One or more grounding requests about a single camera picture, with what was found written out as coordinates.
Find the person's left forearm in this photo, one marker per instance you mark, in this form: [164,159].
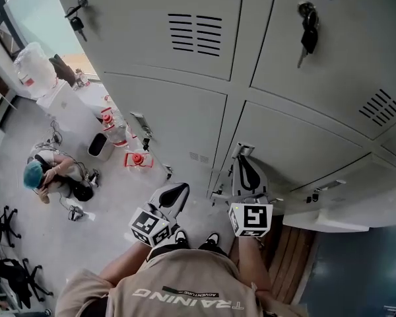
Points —
[122,263]

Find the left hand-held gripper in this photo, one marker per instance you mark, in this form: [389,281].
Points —
[150,226]

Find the person's right shoe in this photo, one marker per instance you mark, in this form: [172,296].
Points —
[212,239]

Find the person's left shoe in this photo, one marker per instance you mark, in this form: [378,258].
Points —
[181,238]

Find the grey trash bin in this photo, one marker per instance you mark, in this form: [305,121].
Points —
[97,144]

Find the beige printed t-shirt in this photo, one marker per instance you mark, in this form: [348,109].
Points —
[184,282]

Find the person's right forearm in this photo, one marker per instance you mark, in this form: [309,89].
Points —
[254,263]

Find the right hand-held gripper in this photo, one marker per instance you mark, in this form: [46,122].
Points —
[252,218]

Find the large black-framed window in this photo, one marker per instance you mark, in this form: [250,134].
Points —
[36,18]

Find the black office chair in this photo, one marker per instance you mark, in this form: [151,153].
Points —
[3,223]
[16,279]

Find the dark bag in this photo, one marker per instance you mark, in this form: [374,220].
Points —
[62,69]

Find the white water dispenser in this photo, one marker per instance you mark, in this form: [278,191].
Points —
[69,107]

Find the white shelving unit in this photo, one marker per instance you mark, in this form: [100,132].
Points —
[0,134]

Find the blue cap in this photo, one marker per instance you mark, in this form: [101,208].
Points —
[33,175]

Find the grey metal locker cabinet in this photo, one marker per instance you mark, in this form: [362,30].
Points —
[184,111]

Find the clear jug with red cap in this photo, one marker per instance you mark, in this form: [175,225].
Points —
[117,134]
[138,160]
[106,114]

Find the wooden plank platform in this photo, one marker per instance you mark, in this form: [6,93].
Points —
[290,263]

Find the black and white handheld device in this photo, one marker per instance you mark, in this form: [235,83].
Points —
[94,178]
[75,214]

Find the black round bag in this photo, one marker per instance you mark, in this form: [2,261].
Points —
[83,191]

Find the white curved counter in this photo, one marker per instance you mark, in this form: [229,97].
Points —
[349,215]

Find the person's shoe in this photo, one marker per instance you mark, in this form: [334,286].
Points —
[212,239]
[181,238]

